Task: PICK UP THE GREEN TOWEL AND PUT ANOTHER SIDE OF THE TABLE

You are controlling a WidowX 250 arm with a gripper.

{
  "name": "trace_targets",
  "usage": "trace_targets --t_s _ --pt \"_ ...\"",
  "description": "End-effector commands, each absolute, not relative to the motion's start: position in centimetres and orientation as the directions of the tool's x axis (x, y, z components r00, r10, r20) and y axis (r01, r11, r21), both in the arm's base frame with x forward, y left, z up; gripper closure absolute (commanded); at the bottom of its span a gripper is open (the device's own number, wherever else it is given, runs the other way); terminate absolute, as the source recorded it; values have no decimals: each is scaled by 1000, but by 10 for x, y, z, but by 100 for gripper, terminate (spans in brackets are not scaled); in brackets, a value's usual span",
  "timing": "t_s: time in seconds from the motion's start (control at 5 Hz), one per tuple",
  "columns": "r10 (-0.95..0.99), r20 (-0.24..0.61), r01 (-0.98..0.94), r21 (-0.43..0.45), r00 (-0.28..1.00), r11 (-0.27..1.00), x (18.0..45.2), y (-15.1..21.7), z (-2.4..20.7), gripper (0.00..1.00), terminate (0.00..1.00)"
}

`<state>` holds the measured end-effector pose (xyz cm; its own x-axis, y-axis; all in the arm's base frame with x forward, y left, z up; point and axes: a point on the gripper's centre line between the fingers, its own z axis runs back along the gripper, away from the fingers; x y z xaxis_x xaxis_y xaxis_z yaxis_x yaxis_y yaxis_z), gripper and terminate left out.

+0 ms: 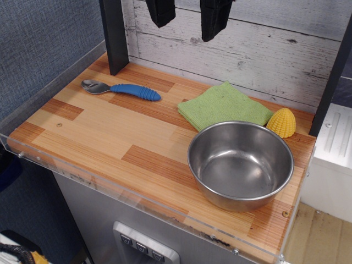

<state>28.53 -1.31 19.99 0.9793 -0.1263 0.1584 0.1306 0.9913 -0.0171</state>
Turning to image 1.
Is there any yellow object bottom left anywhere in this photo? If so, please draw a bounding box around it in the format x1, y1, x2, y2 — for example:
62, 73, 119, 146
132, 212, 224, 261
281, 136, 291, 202
31, 251, 50, 264

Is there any yellow toy corn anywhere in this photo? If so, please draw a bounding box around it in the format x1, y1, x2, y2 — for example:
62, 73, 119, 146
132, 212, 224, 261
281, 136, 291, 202
266, 108, 296, 138

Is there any green towel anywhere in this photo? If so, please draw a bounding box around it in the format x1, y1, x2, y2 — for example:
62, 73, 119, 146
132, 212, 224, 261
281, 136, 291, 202
178, 81, 273, 131

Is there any grey toy cabinet front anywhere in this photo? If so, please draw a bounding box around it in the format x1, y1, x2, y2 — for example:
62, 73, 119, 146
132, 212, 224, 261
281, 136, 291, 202
54, 174, 282, 263

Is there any black right post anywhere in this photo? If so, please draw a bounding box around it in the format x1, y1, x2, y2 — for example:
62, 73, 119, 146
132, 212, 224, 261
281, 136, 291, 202
309, 1, 351, 136

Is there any silver button panel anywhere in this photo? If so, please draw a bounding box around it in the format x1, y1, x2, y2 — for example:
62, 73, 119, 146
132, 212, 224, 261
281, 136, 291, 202
113, 221, 180, 263

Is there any white aluminium rail block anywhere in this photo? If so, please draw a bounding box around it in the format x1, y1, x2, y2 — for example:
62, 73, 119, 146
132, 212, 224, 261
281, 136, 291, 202
300, 103, 351, 222

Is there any stainless steel bowl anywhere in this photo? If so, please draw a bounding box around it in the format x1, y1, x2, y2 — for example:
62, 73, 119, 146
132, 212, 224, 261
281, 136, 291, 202
187, 121, 294, 212

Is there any blue handled metal spoon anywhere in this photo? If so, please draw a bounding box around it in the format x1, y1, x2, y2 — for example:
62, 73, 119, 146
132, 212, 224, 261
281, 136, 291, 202
81, 80, 161, 101

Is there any black braided cable bottom left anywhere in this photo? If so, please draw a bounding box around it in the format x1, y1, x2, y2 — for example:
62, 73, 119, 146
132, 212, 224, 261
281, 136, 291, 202
0, 243, 36, 264

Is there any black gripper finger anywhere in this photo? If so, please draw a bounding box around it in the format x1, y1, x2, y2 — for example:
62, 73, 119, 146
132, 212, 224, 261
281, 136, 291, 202
200, 0, 233, 42
146, 0, 175, 28

